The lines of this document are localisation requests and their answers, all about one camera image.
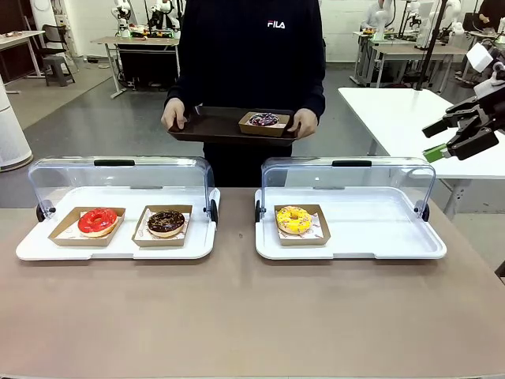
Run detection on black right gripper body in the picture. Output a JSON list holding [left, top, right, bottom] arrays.
[[475, 88, 505, 137]]

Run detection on purple glazed donut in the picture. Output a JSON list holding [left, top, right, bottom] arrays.
[[248, 112, 281, 128]]

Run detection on brown cardboard donut tray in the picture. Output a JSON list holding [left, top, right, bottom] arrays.
[[238, 111, 291, 138], [132, 204, 193, 248], [47, 206, 126, 248], [275, 204, 331, 247]]

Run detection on dark brown serving tray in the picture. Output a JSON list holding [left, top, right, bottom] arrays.
[[167, 105, 301, 148]]

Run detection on person's left forearm black sleeve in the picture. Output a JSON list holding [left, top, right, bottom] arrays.
[[302, 73, 327, 116]]

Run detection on person's right forearm black sleeve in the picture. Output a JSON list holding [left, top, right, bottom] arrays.
[[164, 73, 191, 110]]

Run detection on seated person white shirt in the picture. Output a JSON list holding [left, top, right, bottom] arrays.
[[363, 0, 390, 29]]

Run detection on yellow sprinkled donut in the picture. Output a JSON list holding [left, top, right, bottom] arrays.
[[275, 205, 313, 237]]

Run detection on chocolate sprinkled donut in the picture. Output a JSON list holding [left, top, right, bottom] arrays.
[[147, 210, 186, 238]]

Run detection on red glazed donut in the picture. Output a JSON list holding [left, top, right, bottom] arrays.
[[77, 207, 118, 238]]

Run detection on person's left hand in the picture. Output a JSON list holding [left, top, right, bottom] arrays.
[[286, 108, 319, 140]]

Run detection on person's right hand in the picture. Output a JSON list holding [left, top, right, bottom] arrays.
[[160, 98, 189, 131]]

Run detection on white side table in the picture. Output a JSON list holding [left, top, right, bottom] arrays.
[[338, 86, 505, 220]]

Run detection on black tripod pole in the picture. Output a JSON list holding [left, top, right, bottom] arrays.
[[416, 0, 451, 92]]

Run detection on background grey lab table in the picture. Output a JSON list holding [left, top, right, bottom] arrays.
[[353, 30, 471, 89]]

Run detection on bystander in dark clothes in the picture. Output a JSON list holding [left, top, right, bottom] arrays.
[[477, 0, 505, 33]]

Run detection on clear display case lid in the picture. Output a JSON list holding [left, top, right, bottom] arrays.
[[260, 156, 437, 216], [27, 156, 216, 222]]

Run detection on white display case base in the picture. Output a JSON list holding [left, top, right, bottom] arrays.
[[15, 185, 221, 261], [255, 186, 448, 261]]

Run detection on white printed paper liner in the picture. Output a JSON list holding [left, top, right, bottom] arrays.
[[277, 212, 327, 241], [136, 208, 192, 241]]

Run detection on black FILA sweatshirt torso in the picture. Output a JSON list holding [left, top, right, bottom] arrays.
[[164, 0, 327, 189]]

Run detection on background workbench with black box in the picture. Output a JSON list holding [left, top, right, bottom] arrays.
[[90, 35, 181, 99]]

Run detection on grey step stool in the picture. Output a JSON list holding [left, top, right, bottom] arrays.
[[42, 55, 77, 88]]

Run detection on black office chair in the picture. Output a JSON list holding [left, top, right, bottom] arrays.
[[41, 24, 77, 61]]

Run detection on wooden top desk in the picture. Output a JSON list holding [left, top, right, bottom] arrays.
[[0, 29, 47, 80]]

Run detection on white cylindrical air purifier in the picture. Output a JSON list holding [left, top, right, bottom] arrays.
[[0, 73, 34, 173]]

